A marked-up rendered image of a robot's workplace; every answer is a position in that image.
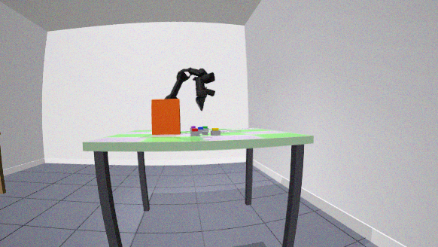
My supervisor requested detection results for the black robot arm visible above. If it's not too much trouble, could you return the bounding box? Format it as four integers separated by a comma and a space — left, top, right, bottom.
164, 68, 215, 99

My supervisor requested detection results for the yellow button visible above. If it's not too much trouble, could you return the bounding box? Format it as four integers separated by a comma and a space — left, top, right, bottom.
211, 128, 221, 136

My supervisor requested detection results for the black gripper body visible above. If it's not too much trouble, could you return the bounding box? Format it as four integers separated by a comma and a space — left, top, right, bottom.
196, 84, 207, 96

